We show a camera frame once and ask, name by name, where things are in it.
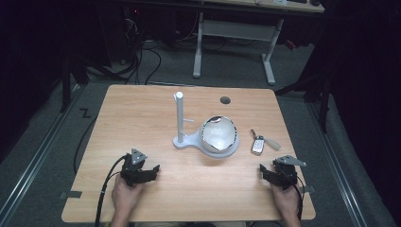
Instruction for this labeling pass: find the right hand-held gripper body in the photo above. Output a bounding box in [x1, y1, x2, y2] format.
[272, 154, 307, 191]

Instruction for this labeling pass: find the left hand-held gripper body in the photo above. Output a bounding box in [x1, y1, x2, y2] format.
[120, 148, 148, 187]

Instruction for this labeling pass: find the person's left hand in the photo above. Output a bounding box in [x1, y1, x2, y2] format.
[111, 175, 146, 219]

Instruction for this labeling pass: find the person's right hand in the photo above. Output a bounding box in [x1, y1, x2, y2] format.
[270, 183, 301, 219]

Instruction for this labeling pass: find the white remote key fob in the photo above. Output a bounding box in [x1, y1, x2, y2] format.
[251, 135, 266, 156]

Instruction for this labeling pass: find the key with beige head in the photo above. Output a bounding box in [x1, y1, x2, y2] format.
[264, 137, 282, 151]

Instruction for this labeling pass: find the round white silver-rimmed bowl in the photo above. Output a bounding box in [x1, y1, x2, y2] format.
[200, 115, 237, 155]

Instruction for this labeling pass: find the black metal stand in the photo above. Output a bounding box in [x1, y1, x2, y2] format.
[273, 72, 332, 134]
[59, 46, 91, 114]

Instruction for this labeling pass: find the white-framed wooden desk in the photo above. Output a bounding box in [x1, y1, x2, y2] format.
[191, 0, 325, 87]

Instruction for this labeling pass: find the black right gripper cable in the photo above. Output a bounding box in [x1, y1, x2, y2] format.
[292, 174, 306, 221]

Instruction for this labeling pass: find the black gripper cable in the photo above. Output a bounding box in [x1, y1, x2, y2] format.
[292, 174, 306, 221]
[94, 154, 131, 227]

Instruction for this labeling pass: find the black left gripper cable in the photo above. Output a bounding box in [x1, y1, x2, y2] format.
[94, 154, 131, 227]

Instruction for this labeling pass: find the metal floor rail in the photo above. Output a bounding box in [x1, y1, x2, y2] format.
[0, 84, 87, 218]
[305, 100, 368, 227]

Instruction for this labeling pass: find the thin black floor cable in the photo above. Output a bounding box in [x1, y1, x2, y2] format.
[73, 115, 99, 175]

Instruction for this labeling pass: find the white stand with post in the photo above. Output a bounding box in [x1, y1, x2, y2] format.
[172, 91, 240, 159]

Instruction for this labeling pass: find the black floor cable bundle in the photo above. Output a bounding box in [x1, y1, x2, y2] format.
[123, 17, 163, 86]

